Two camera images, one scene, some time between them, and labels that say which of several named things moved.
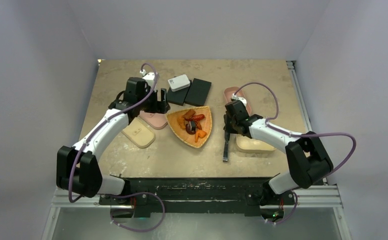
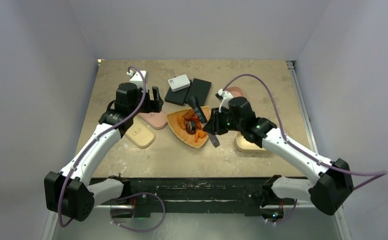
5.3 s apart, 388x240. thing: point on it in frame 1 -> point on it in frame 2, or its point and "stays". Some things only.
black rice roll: x=192 y=125 stays
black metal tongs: x=225 y=154 -> x=196 y=106
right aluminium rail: x=293 y=69 stays
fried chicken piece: x=180 y=121 stays
